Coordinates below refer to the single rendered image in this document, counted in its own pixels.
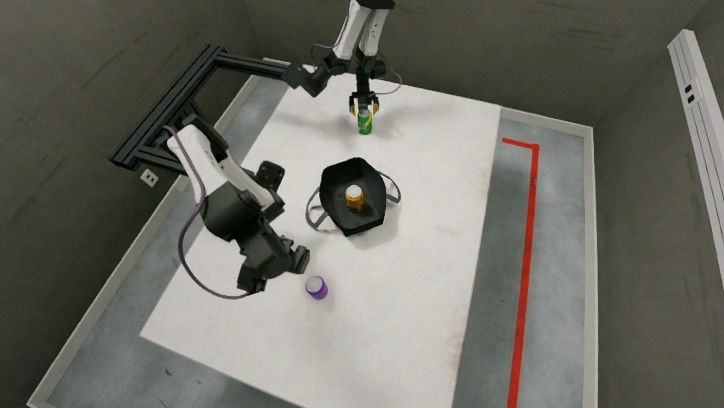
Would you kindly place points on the purple drink can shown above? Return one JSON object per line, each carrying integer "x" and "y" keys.
{"x": 316, "y": 287}

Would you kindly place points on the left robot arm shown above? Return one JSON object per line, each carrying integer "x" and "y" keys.
{"x": 339, "y": 56}

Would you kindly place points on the green and yellow soda can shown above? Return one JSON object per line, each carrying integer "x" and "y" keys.
{"x": 364, "y": 121}

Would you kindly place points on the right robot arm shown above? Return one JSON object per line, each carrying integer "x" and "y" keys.
{"x": 229, "y": 205}

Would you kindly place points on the black tote bag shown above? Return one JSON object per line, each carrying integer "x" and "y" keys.
{"x": 345, "y": 171}

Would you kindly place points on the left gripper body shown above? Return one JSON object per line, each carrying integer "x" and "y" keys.
{"x": 362, "y": 89}

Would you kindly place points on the yellow drink can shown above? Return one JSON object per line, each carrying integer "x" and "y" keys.
{"x": 354, "y": 197}

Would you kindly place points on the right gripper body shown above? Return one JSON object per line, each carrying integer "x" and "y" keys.
{"x": 300, "y": 257}

